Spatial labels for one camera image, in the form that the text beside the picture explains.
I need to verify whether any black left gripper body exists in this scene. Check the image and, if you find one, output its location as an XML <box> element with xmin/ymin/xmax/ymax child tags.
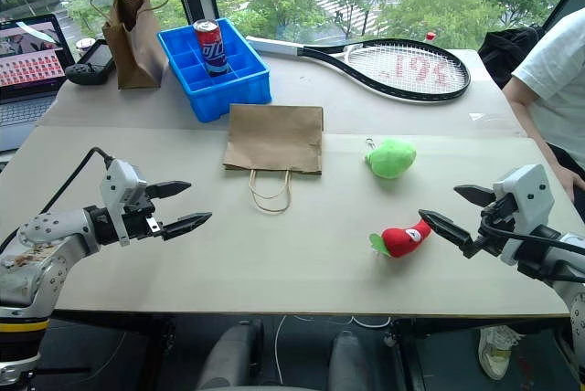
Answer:
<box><xmin>122</xmin><ymin>197</ymin><xmax>165</xmax><ymax>241</ymax></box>

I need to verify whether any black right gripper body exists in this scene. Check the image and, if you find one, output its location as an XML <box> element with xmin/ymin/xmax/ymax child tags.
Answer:
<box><xmin>474</xmin><ymin>195</ymin><xmax>520</xmax><ymax>259</ymax></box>

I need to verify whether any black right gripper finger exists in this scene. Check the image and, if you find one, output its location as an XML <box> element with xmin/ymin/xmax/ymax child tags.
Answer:
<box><xmin>452</xmin><ymin>184</ymin><xmax>497</xmax><ymax>208</ymax></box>
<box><xmin>418</xmin><ymin>208</ymin><xmax>479</xmax><ymax>259</ymax></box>

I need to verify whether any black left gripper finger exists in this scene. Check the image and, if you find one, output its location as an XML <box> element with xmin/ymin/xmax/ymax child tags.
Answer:
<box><xmin>160</xmin><ymin>211</ymin><xmax>214</xmax><ymax>242</ymax></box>
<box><xmin>144</xmin><ymin>180</ymin><xmax>193</xmax><ymax>202</ymax></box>

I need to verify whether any flat brown paper bag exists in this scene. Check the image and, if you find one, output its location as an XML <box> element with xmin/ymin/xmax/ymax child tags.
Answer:
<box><xmin>222</xmin><ymin>103</ymin><xmax>324</xmax><ymax>216</ymax></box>

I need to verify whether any black backpack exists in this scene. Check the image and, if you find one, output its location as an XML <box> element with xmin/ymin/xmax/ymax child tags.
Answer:
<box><xmin>477</xmin><ymin>25</ymin><xmax>548</xmax><ymax>90</ymax></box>

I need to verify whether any standing brown paper bag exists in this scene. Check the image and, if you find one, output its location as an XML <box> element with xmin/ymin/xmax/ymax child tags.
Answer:
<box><xmin>89</xmin><ymin>0</ymin><xmax>171</xmax><ymax>90</ymax></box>

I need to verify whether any red plush toy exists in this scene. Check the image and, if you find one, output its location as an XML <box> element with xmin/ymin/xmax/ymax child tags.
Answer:
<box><xmin>368</xmin><ymin>218</ymin><xmax>433</xmax><ymax>259</ymax></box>

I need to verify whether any green plush toy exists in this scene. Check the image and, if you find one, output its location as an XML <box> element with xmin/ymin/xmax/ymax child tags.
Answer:
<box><xmin>363</xmin><ymin>137</ymin><xmax>418</xmax><ymax>181</ymax></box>

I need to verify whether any person in white shirt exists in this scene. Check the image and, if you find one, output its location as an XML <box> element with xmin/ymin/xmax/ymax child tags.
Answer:
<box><xmin>503</xmin><ymin>5</ymin><xmax>585</xmax><ymax>205</ymax></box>

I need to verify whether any blue plastic divided bin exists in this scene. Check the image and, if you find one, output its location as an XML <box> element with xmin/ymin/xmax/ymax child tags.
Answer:
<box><xmin>156</xmin><ymin>16</ymin><xmax>272</xmax><ymax>124</ymax></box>

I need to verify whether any grey rounded robot leg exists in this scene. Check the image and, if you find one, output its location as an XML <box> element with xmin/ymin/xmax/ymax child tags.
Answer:
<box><xmin>195</xmin><ymin>317</ymin><xmax>265</xmax><ymax>391</ymax></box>
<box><xmin>326</xmin><ymin>329</ymin><xmax>372</xmax><ymax>391</ymax></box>

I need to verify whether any black handheld game controller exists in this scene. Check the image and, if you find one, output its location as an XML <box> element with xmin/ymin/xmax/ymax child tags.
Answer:
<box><xmin>64</xmin><ymin>38</ymin><xmax>115</xmax><ymax>87</ymax></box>

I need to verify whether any red blue soda can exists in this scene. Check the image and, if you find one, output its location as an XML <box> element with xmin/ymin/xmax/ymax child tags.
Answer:
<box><xmin>193</xmin><ymin>18</ymin><xmax>229</xmax><ymax>77</ymax></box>

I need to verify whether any black white tennis racket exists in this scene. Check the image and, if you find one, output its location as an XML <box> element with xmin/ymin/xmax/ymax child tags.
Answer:
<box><xmin>245</xmin><ymin>35</ymin><xmax>473</xmax><ymax>105</ymax></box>

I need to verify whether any open laptop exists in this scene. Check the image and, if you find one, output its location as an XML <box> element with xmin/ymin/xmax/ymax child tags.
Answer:
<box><xmin>0</xmin><ymin>13</ymin><xmax>77</xmax><ymax>153</ymax></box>

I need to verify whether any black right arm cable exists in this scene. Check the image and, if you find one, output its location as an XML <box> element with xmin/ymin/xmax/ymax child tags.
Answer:
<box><xmin>479</xmin><ymin>215</ymin><xmax>585</xmax><ymax>283</ymax></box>

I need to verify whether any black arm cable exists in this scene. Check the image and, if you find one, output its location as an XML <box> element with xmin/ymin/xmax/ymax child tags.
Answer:
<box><xmin>0</xmin><ymin>147</ymin><xmax>114</xmax><ymax>250</ymax></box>
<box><xmin>479</xmin><ymin>215</ymin><xmax>585</xmax><ymax>283</ymax></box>

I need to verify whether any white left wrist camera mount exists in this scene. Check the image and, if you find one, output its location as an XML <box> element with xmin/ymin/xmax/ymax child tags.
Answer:
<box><xmin>99</xmin><ymin>158</ymin><xmax>150</xmax><ymax>248</ymax></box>

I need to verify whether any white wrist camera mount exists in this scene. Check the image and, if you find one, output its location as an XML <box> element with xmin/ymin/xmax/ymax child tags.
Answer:
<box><xmin>492</xmin><ymin>164</ymin><xmax>556</xmax><ymax>266</ymax></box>
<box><xmin>99</xmin><ymin>158</ymin><xmax>150</xmax><ymax>248</ymax></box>

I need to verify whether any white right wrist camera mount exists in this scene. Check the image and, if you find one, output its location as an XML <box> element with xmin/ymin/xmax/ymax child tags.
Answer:
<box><xmin>492</xmin><ymin>164</ymin><xmax>556</xmax><ymax>266</ymax></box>

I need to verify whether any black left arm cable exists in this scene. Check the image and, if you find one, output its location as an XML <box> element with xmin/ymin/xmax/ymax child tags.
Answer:
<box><xmin>0</xmin><ymin>147</ymin><xmax>114</xmax><ymax>250</ymax></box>

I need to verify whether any white cable under table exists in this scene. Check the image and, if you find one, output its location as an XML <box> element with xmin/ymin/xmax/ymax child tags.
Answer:
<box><xmin>272</xmin><ymin>314</ymin><xmax>394</xmax><ymax>386</ymax></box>

